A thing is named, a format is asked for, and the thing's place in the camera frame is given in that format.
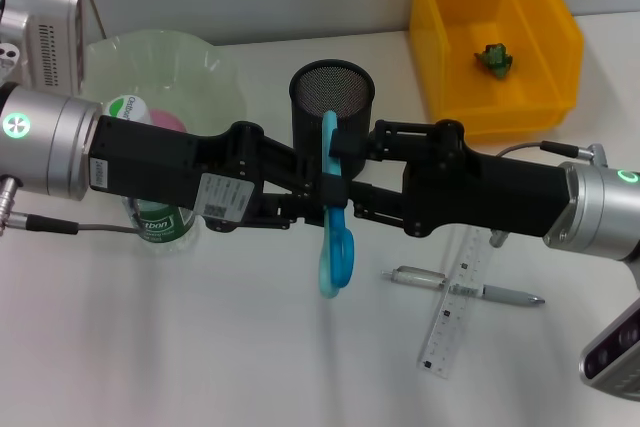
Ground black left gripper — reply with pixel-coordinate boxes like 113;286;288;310
87;115;350;236

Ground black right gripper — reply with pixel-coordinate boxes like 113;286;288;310
329;119;577;240

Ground blue capped scissors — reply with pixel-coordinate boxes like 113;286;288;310
318;110;356;300

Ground clear plastic water bottle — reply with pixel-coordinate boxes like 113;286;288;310
103;95;204;258

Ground pink peach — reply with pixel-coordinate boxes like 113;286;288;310
149;109;190;135

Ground small green toy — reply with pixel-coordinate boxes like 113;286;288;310
473;42;516;81

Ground black mesh pen holder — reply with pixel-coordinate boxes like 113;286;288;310
289;59;377;177

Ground grey ballpoint pen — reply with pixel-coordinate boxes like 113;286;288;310
380;265;546;308

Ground transparent plastic ruler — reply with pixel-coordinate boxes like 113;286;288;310
417;227;495;379

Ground pale green glass fruit plate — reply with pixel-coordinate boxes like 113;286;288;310
82;30;249;139

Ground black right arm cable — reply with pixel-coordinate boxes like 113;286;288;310
497;140;610;169

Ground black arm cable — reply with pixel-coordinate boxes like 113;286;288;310
0;176;141;237
497;140;610;169

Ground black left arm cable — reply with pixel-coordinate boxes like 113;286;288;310
0;176;141;237

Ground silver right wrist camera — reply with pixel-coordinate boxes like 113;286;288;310
578;291;640;393

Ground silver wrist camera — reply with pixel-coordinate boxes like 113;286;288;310
0;0;86;95
578;291;640;393

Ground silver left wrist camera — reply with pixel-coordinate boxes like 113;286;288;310
0;0;86;95

